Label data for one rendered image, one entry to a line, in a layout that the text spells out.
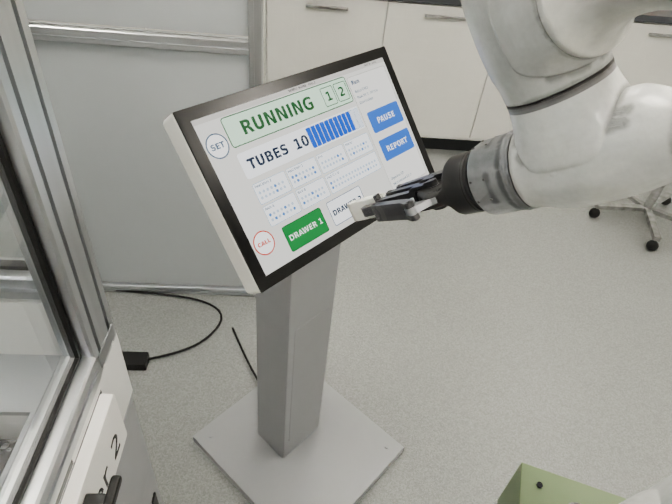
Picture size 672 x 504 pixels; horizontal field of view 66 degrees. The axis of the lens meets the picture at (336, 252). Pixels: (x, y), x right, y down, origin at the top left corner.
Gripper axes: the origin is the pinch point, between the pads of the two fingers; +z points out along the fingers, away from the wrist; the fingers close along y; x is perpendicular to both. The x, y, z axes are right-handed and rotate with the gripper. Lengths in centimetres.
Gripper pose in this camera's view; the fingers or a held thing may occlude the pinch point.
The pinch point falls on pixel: (368, 207)
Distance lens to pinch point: 77.5
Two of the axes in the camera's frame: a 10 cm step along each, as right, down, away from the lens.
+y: -6.4, 4.9, -5.9
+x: 4.4, 8.6, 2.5
